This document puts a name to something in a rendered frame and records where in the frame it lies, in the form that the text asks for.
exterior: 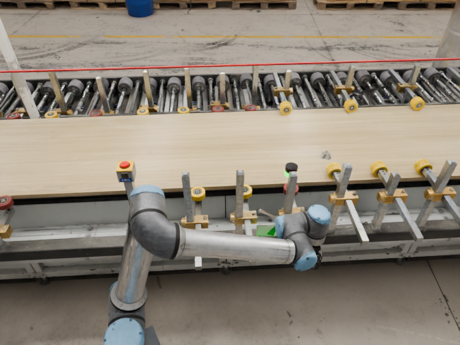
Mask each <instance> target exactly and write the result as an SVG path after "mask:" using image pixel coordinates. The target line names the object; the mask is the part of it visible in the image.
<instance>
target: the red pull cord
mask: <svg viewBox="0 0 460 345"><path fill-rule="evenodd" d="M438 60H460V58H435V59H411V60H364V61H339V62H291V63H267V64H219V65H194V66H147V67H122V68H74V69H50V70H26V71H0V73H31V72H55V71H103V70H127V69H151V68H198V67H223V66H270V65H295V64H341V63H366V62H413V61H438Z"/></svg>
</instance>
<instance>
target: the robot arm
mask: <svg viewBox="0 0 460 345"><path fill-rule="evenodd" d="M165 200H166V198H165V196H164V192H163V191H162V190H161V189H160V188H159V187H157V186H153V185H143V186H139V187H137V188H135V189H133V190H132V192H131V194H130V197H129V201H130V208H129V215H128V220H127V223H128V225H127V232H126V236H125V243H124V248H123V255H122V259H121V264H120V271H119V276H118V281H117V282H115V283H114V284H113V285H112V286H111V288H110V291H109V295H108V298H109V304H108V329H107V331H106V332H105V335H104V340H103V344H104V345H150V344H148V343H147V342H146V326H145V312H144V307H145V303H146V298H147V289H146V287H145V285H146V280H147V277H148V273H149V268H150V265H151V260H152V257H153V255H154V256H156V257H159V258H162V259H175V258H177V257H178V256H179V255H184V256H193V257H211V258H220V259H237V260H246V261H264V262H273V263H282V264H291V265H294V268H295V269H296V270H297V271H304V270H308V269H310V268H311V267H313V268H314V266H315V264H318V262H320V264H321V261H322V253H321V250H320V249H321V248H320V245H322V244H323V243H324V241H325V238H326V234H327V230H328V227H329V223H330V221H331V213H330V211H329V210H328V209H327V208H326V207H324V206H322V205H312V206H311V207H310V208H309V209H308V211H306V212H298V213H293V214H286V215H282V216H277V217H276V219H275V230H276V234H277V237H278V238H266V237H259V236H253V235H241V234H234V233H222V232H215V231H204V230H197V229H184V228H182V227H181V226H180V224H179V223H178V222H171V221H169V220H167V214H166V204H165ZM320 258H321V259H320Z"/></svg>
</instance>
